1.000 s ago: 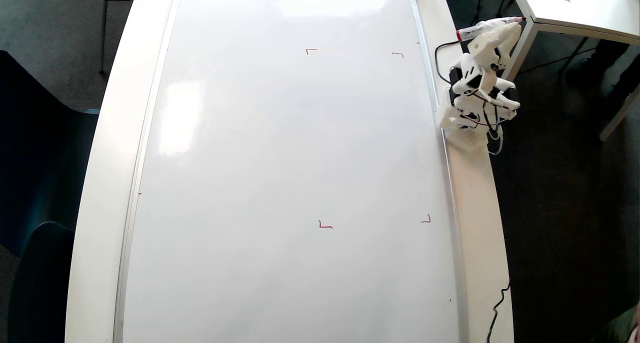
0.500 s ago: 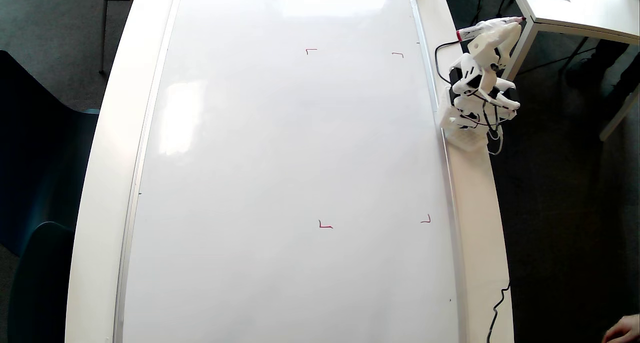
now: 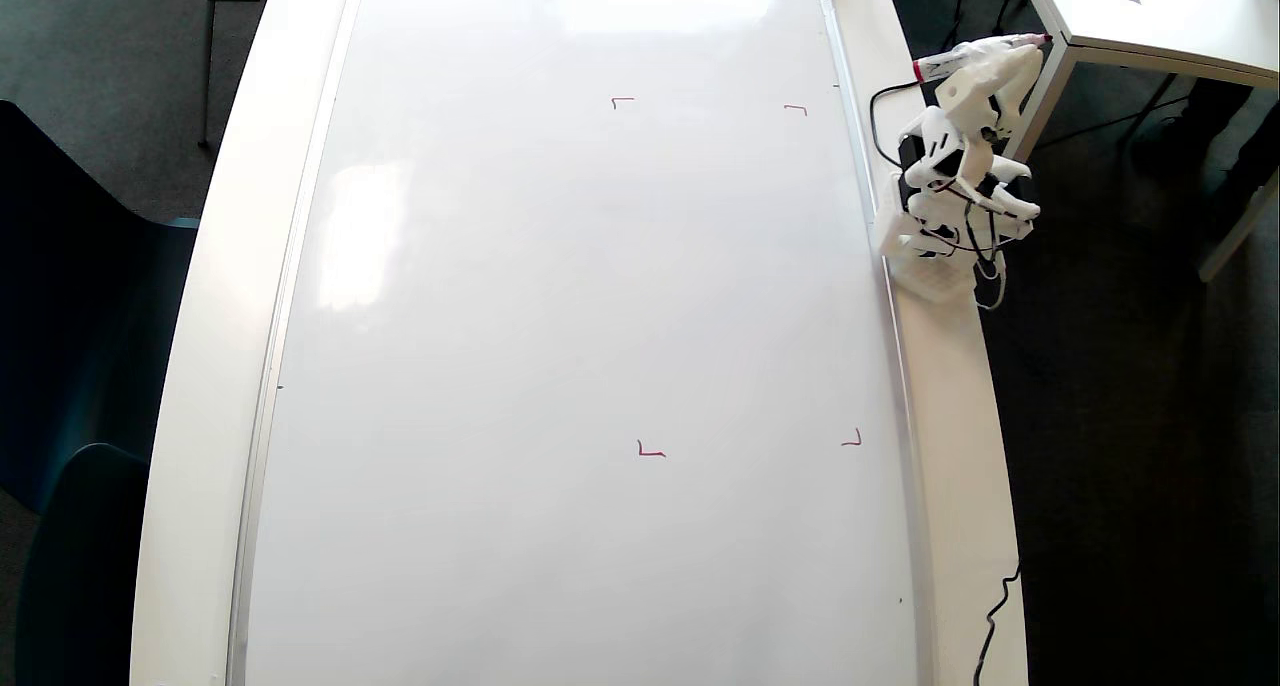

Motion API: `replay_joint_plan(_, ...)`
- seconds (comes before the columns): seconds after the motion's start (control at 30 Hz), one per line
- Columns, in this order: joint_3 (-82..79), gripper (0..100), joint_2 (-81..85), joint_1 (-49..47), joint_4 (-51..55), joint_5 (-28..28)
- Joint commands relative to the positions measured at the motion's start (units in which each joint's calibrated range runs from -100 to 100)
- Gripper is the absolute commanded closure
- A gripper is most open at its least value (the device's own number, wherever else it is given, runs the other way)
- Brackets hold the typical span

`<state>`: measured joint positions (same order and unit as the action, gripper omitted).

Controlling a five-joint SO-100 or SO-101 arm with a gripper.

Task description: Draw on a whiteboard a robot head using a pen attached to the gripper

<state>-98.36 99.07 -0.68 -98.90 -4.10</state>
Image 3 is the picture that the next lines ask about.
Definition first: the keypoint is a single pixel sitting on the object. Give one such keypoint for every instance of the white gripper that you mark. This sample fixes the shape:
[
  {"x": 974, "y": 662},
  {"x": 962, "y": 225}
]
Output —
[{"x": 985, "y": 69}]

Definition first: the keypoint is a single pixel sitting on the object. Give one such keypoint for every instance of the white marker pen red end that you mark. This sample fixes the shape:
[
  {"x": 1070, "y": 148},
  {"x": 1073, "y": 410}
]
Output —
[{"x": 945, "y": 63}]

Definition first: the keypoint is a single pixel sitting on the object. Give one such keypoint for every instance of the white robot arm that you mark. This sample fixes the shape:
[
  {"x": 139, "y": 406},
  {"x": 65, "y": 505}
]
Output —
[{"x": 940, "y": 136}]

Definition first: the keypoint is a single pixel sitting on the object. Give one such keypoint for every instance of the large white whiteboard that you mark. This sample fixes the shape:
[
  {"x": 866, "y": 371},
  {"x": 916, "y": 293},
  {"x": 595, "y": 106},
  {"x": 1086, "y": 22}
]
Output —
[{"x": 560, "y": 316}]

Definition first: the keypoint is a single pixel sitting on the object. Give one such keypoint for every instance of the white side table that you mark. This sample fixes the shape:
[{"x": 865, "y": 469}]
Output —
[{"x": 1180, "y": 16}]

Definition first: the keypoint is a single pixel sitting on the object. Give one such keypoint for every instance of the person leg in dark trousers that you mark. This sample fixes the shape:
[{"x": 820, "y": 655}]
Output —
[{"x": 1215, "y": 116}]

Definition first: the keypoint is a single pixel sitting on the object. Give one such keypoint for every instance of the dark teal chair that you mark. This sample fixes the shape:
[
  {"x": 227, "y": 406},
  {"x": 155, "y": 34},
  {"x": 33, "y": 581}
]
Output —
[
  {"x": 80, "y": 566},
  {"x": 80, "y": 296}
]

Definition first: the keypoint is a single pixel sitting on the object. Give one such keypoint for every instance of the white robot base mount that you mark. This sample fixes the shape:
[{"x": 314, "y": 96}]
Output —
[{"x": 935, "y": 281}]

